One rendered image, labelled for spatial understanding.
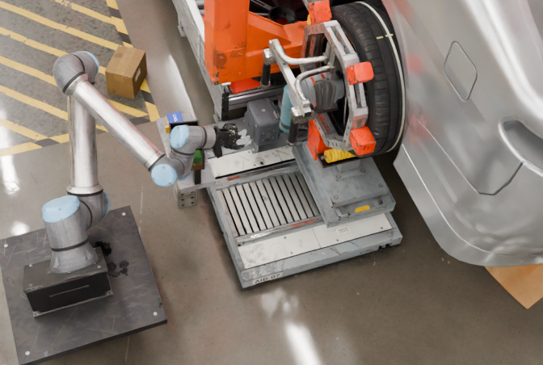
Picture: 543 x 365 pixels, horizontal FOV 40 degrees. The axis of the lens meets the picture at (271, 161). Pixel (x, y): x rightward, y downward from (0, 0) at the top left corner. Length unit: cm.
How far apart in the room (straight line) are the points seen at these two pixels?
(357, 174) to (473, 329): 91
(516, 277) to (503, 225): 129
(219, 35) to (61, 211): 105
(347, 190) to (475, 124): 129
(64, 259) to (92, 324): 30
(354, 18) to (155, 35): 185
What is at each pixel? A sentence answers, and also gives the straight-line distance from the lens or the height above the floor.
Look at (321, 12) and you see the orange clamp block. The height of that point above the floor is 110.
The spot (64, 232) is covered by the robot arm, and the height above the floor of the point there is 59.
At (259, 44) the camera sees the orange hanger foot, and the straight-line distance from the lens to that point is 353.
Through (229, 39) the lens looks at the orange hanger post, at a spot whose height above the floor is 81.
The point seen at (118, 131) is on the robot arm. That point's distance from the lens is 289.
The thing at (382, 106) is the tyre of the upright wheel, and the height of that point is 100.
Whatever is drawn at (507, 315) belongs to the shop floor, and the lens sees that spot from 377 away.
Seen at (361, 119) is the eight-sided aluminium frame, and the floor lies 94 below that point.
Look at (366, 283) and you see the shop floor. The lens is 365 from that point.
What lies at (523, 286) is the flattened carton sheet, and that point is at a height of 1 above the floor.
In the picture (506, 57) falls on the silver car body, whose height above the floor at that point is 164.
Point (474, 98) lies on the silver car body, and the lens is 245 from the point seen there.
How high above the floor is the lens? 315
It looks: 52 degrees down
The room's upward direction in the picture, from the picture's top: 7 degrees clockwise
